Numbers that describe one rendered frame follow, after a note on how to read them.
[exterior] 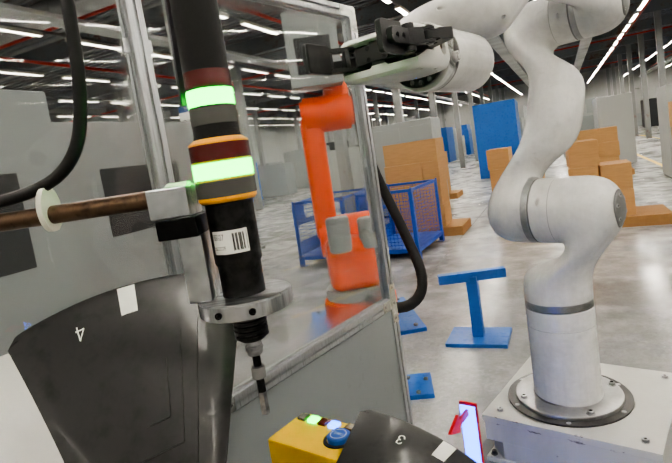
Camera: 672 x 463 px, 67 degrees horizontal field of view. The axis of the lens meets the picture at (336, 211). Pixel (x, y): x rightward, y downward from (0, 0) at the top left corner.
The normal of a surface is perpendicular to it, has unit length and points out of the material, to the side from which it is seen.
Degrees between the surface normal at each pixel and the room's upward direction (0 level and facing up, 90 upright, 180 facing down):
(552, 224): 101
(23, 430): 50
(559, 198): 63
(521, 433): 90
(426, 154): 90
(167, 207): 90
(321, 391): 90
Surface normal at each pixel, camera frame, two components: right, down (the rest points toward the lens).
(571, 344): -0.14, 0.13
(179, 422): -0.11, -0.58
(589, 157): -0.35, 0.15
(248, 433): 0.79, -0.06
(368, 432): -0.08, -0.94
